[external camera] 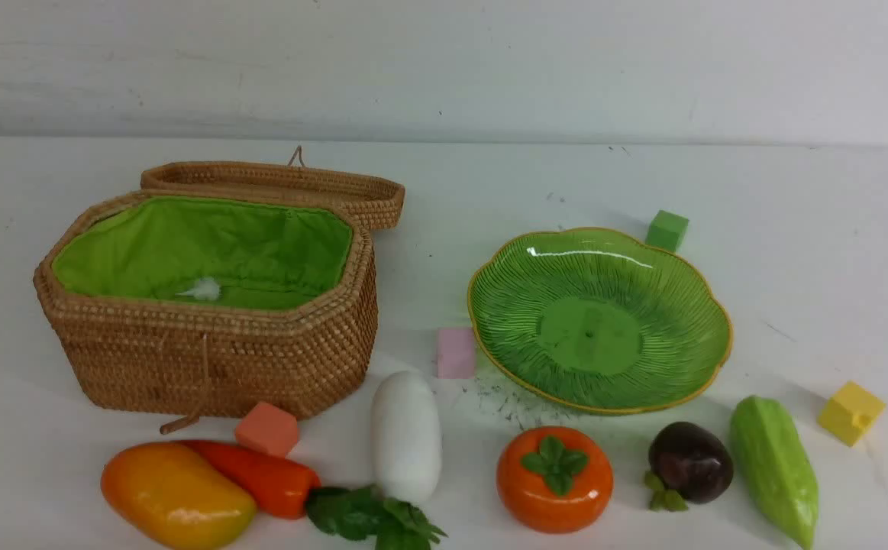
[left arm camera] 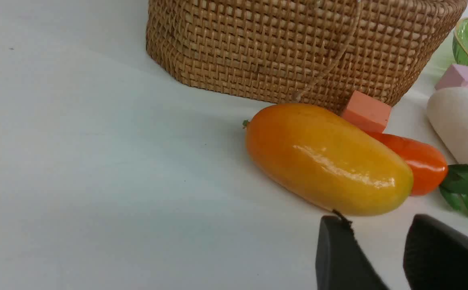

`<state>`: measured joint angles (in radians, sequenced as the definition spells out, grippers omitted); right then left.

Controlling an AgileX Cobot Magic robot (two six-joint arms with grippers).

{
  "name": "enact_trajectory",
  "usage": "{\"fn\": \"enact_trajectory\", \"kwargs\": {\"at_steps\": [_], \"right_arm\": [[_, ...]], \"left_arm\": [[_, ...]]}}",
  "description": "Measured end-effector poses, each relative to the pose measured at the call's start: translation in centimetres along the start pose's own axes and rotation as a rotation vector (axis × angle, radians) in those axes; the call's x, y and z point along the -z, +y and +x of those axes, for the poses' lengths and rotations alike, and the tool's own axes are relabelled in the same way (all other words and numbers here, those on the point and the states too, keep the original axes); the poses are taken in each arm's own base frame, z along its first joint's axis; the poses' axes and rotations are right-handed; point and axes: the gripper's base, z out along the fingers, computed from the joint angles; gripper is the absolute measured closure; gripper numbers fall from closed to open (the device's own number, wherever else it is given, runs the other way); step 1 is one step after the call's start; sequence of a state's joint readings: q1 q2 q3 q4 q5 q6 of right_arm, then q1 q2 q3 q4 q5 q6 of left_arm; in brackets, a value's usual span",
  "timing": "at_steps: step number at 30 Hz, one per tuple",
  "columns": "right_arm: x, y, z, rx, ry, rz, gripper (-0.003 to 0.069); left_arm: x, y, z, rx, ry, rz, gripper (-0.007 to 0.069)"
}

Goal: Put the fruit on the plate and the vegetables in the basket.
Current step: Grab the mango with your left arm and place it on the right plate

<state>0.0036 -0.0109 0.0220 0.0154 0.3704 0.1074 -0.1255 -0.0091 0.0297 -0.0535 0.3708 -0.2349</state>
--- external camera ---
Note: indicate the white radish with leaves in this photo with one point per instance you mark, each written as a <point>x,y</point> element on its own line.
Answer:
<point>406,444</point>

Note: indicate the orange persimmon green calyx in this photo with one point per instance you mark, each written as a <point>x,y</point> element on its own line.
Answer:
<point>554,480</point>

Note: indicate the orange carrot with leaves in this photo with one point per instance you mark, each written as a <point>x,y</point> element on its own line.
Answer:
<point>286,489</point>

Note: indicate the dark purple mangosteen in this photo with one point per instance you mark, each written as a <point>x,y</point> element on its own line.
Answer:
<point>687,464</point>

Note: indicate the yellow orange mango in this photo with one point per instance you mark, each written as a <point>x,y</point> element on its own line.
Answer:
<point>175,497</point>

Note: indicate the light green bitter gourd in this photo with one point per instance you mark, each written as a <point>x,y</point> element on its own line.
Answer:
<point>778,473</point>

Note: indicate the pink foam cube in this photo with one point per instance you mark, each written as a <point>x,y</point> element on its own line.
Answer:
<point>456,353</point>

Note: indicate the woven rattan basket lid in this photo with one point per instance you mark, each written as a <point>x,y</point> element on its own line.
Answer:
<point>376,202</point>

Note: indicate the green leaf-shaped plate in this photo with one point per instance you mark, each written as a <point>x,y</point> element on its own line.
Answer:
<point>599,322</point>

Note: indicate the woven rattan basket green lining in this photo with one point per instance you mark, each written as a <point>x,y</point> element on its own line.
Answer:
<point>181,304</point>

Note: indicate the green foam cube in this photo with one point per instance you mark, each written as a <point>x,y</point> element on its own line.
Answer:
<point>667,231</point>

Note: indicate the orange foam cube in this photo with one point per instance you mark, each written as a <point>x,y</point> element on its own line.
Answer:
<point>269,430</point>

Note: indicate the yellow foam cube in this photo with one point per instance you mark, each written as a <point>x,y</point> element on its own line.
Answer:
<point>850,413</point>

